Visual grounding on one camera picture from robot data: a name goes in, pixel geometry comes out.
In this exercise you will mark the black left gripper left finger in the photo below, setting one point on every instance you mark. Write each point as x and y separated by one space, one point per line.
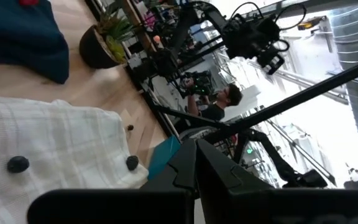
135 208

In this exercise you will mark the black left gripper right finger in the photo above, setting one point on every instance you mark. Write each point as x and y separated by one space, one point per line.
259 208

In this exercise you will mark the black toy blackberry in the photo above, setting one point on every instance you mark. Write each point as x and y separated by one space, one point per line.
132 162
17 164

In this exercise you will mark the red toy strawberry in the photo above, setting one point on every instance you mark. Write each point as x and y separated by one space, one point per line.
28 2

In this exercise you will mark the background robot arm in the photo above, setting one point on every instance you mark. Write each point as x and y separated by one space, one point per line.
200 84

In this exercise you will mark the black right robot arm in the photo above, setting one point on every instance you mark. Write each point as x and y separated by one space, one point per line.
191 28

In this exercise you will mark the teal plastic tupperware container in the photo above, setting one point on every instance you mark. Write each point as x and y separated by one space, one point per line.
163 155

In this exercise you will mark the person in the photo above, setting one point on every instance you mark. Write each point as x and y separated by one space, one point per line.
213 112

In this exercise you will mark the tiny dark toy berry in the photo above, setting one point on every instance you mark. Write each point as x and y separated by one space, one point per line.
130 127

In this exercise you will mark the white plaid dish towel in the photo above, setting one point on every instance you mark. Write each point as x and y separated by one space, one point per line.
57 140

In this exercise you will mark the small potted succulent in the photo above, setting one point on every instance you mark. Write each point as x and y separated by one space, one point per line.
98 49

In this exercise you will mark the navy blue cloth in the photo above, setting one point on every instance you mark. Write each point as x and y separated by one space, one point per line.
20 40

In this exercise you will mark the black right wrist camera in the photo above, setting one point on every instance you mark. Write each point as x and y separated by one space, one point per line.
272 62

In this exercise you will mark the black aluminium table frame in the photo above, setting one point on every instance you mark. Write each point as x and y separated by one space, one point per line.
291 102

